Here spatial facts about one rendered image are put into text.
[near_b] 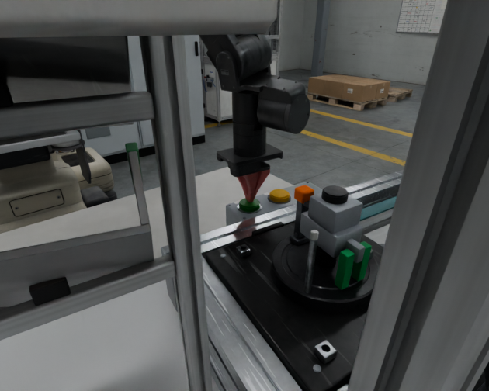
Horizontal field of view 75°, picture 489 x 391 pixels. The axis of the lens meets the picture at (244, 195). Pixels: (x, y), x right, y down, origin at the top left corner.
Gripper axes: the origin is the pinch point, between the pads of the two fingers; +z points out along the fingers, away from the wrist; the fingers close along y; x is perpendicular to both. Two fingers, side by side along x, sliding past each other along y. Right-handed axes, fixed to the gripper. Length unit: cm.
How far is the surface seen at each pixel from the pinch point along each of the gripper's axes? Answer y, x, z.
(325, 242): -3.7, -23.5, -5.9
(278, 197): 5.5, -1.6, 0.9
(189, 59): 107, 297, 3
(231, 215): -3.7, 0.4, 3.0
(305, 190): -1.9, -17.2, -9.6
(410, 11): 741, 495, -53
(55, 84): -27.1, -25.9, -26.2
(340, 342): -7.6, -30.9, 1.0
